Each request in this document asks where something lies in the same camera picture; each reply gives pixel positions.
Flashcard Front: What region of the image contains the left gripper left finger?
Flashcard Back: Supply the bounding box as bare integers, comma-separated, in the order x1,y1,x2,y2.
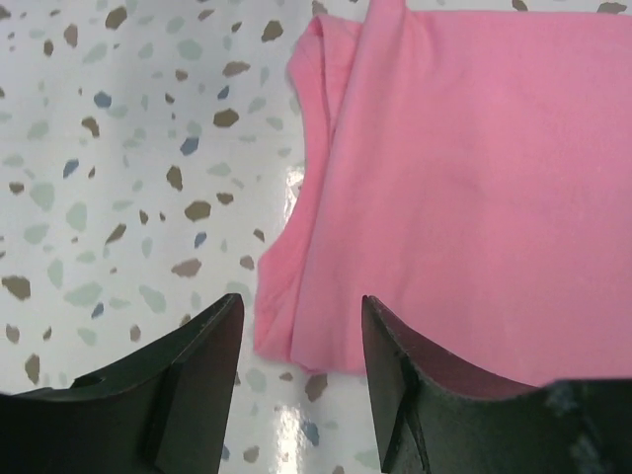
1,293,244,473

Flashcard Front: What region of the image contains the pink t shirt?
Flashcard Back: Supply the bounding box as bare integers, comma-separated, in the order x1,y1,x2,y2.
254,1,631,385

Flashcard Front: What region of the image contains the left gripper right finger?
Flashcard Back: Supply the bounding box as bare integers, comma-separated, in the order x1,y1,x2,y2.
361,296,631,474

